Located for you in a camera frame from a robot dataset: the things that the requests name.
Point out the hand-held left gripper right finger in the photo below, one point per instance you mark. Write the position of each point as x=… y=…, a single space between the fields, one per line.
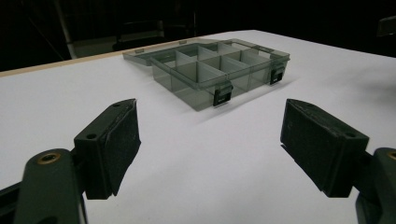
x=320 y=146

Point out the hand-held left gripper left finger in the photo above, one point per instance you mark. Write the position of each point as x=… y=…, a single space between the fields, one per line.
x=106 y=149

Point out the transparent grey compartment box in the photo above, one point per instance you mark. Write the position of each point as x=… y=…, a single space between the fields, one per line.
x=214 y=71

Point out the wooden table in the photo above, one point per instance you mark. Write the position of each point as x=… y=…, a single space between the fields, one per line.
x=62 y=62

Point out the white table leg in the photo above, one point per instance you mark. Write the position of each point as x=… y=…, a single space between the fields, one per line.
x=66 y=29

